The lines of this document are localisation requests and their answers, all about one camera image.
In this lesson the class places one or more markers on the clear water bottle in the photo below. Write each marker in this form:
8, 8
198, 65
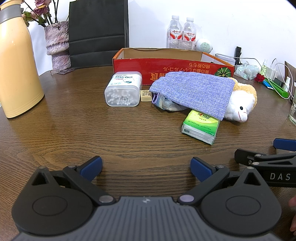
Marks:
174, 32
189, 34

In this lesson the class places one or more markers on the black upright device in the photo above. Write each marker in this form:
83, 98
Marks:
238, 54

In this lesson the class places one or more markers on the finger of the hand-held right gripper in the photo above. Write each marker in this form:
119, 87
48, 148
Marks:
247, 156
285, 144

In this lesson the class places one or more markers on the red cardboard box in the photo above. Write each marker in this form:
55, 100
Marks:
138, 67

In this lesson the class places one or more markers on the small spray bottle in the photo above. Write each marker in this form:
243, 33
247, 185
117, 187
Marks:
264, 67

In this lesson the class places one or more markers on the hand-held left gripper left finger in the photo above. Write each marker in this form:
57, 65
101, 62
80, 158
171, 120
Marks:
92, 168

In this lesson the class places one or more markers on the glass jar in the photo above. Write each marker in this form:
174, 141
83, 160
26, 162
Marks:
292, 111

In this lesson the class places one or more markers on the black paper bag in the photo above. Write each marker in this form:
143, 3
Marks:
99, 34

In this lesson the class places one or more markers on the blue woven pouch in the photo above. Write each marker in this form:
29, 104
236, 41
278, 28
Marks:
196, 90

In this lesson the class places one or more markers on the clear plastic case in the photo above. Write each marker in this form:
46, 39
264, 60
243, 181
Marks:
227, 59

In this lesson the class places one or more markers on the white charger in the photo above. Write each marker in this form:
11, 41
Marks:
272, 73

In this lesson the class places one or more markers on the clear plastic packet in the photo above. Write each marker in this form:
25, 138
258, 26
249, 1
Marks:
168, 104

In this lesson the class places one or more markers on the dried flowers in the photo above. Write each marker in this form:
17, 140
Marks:
40, 9

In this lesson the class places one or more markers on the crumpled plastic bag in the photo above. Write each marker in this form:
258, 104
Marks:
246, 70

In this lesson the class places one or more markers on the white round speaker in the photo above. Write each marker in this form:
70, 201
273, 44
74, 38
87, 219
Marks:
204, 45

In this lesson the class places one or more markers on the person's right hand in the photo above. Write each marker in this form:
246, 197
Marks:
293, 220

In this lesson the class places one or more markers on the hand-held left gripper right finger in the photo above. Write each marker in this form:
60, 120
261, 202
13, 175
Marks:
200, 170

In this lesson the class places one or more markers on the purple textured vase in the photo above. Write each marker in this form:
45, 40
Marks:
57, 39

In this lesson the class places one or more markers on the yellow thermos jug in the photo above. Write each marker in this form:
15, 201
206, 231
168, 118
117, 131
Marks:
18, 69

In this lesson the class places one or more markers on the beige eraser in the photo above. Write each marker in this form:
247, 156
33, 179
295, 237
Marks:
146, 96

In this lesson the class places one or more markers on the cotton swab box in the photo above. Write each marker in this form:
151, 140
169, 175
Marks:
122, 90

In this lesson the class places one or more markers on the white and tan plush toy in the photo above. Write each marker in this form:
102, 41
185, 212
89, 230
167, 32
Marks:
240, 104

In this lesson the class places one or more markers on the green tissue pack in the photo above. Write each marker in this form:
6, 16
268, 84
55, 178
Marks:
200, 127

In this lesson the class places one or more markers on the brown cardboard piece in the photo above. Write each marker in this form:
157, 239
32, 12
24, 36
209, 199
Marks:
291, 69

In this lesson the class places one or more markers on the dark card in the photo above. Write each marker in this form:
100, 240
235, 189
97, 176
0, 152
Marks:
66, 71

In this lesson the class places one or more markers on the red rose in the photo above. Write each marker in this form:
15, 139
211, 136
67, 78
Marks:
259, 78

